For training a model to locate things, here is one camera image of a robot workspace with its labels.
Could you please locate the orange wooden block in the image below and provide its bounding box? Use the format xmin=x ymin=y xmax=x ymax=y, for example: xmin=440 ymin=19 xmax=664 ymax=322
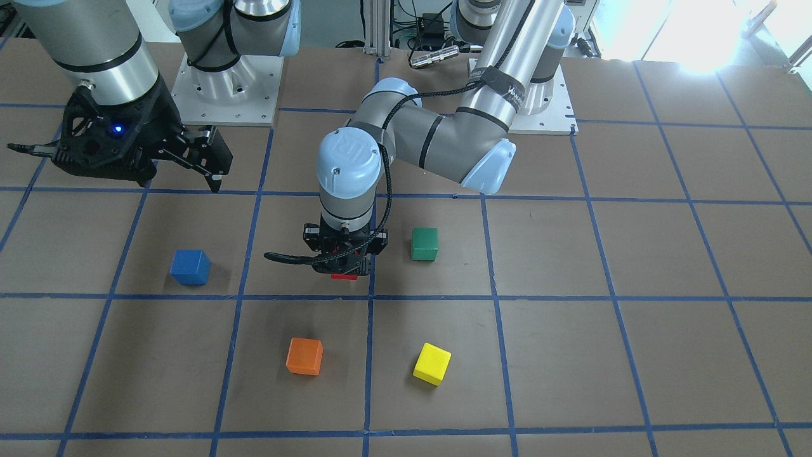
xmin=286 ymin=336 xmax=323 ymax=376

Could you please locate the blue wooden block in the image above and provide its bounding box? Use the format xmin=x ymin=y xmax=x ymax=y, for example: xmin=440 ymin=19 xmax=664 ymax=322
xmin=170 ymin=249 xmax=211 ymax=286

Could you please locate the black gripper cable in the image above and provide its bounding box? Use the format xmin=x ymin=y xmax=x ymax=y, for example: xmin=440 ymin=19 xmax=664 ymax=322
xmin=264 ymin=145 xmax=394 ymax=266

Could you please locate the green wooden block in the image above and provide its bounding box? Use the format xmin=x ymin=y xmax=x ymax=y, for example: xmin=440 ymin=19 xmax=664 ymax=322
xmin=410 ymin=227 xmax=439 ymax=262

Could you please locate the yellow wooden block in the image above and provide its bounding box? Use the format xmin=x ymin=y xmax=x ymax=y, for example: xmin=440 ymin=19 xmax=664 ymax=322
xmin=412 ymin=342 xmax=452 ymax=387

